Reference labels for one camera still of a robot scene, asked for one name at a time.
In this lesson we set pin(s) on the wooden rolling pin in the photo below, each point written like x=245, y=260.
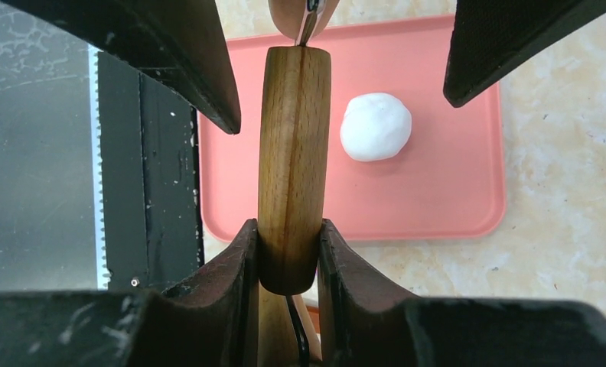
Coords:
x=293, y=147

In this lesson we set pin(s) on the white dough ball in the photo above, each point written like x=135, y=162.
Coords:
x=375, y=127

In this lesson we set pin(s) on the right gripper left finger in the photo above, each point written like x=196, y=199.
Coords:
x=207, y=319

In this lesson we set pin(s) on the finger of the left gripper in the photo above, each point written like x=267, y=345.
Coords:
x=180, y=44
x=492, y=38

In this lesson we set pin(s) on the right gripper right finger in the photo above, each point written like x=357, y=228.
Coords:
x=367, y=319

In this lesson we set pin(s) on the pink plastic tray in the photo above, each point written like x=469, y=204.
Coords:
x=448, y=180

